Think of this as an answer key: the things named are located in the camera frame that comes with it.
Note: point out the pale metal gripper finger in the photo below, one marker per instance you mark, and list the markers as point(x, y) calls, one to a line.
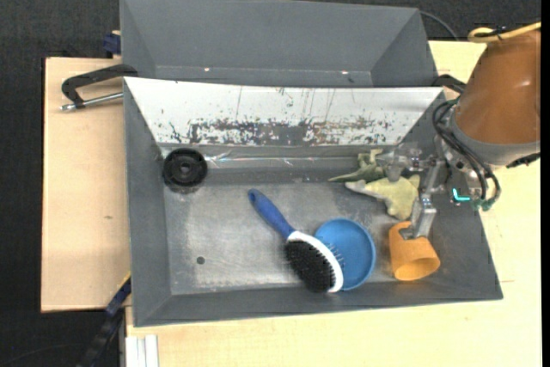
point(406, 161)
point(423, 219)

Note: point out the pale yellow-green plush toy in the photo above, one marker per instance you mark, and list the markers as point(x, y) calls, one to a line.
point(397, 195)

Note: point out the orange plastic cup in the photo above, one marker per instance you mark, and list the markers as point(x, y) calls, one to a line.
point(413, 258)

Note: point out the dark green toy dinosaur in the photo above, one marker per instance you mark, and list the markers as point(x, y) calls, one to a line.
point(363, 173)

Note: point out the blue plastic bowl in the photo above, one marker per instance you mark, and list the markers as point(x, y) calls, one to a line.
point(354, 247)

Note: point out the grey metal bin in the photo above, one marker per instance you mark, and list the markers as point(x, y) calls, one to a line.
point(240, 236)

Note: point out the black round wheel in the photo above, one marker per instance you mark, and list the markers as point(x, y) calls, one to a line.
point(185, 169)

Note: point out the pale wood flat board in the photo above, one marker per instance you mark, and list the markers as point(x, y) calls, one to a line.
point(81, 185)

